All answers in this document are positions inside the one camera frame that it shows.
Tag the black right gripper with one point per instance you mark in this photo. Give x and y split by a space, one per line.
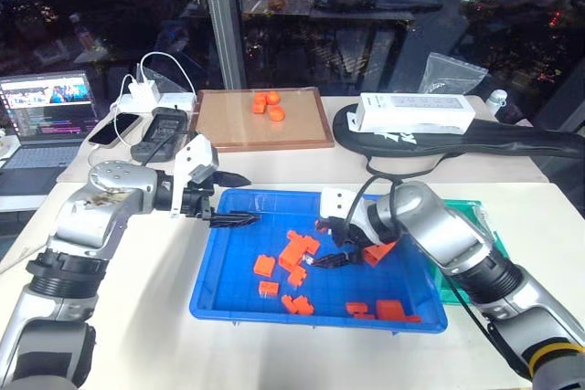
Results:
348 235

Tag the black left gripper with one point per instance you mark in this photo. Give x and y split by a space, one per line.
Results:
197 202

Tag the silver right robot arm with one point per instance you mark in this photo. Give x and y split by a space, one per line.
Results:
457 235

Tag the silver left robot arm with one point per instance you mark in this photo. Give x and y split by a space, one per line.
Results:
114 189

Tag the blue plastic bin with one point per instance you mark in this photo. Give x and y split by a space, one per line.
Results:
237 262

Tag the green plastic bin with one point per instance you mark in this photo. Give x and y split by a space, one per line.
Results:
496 244

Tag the large orange plastic block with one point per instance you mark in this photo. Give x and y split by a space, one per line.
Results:
292 250
390 310

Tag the orange wedge plastic block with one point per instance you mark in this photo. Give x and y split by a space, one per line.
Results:
377 254

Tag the wooden framed board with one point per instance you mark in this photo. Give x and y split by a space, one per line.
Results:
228 125

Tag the orange round piece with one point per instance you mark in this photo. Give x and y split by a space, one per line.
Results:
273 98
277 113

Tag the black handheld controller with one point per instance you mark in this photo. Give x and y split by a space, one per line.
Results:
160 134

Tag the orange square piece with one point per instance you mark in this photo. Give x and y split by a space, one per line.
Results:
259 104

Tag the black smartphone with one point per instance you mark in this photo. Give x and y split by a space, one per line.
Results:
114 129

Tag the white charger plug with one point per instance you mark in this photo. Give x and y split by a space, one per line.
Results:
139 95

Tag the white rectangular box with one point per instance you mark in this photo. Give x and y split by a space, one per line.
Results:
411 111

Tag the black fabric bag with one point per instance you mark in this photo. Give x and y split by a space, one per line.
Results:
503 141

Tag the open laptop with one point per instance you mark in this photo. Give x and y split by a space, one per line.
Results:
45 111

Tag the clear plastic zip bag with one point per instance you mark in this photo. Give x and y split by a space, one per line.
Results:
450 72

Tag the white bottle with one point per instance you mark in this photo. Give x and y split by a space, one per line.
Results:
497 104

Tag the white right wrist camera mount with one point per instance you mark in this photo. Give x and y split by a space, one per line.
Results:
338 200

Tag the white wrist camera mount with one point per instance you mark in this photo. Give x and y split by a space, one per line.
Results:
196 152
338 200

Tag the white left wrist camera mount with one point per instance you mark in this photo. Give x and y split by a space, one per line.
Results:
196 152

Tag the grey window frame post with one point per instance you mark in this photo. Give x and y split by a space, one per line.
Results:
224 20

